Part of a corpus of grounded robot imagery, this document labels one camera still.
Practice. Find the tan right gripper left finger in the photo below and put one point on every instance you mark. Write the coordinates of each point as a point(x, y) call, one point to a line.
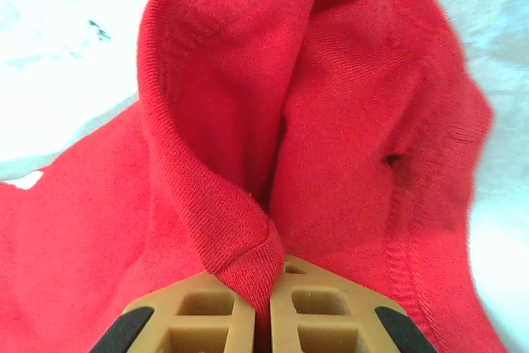
point(165, 307)

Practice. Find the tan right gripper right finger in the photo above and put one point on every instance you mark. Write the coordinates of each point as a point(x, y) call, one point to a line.
point(355, 299)

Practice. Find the red t-shirt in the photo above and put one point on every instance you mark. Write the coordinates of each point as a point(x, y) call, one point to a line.
point(289, 121)

